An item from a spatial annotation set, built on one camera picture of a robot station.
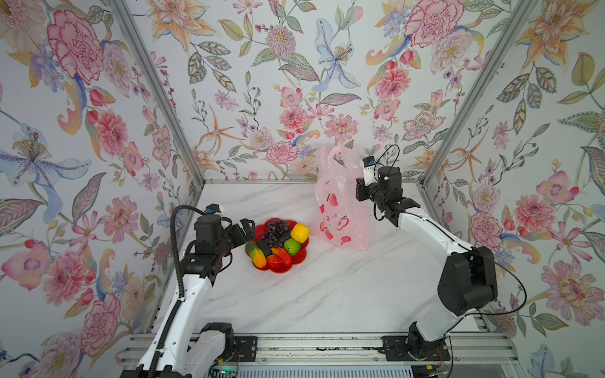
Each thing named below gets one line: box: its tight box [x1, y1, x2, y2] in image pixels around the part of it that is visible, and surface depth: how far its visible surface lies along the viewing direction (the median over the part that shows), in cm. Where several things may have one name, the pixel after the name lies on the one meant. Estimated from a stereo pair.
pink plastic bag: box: [313, 145, 372, 250], surface depth 89 cm
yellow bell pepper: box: [289, 222, 311, 244], surface depth 93 cm
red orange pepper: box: [270, 247, 293, 267], surface depth 92 cm
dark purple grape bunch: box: [261, 218, 290, 248], surface depth 97 cm
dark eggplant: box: [256, 239, 272, 258], surface depth 95 cm
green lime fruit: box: [283, 237, 301, 256], surface depth 94 cm
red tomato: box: [266, 254, 284, 271], surface depth 88 cm
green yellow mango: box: [244, 240, 268, 269], surface depth 90 cm
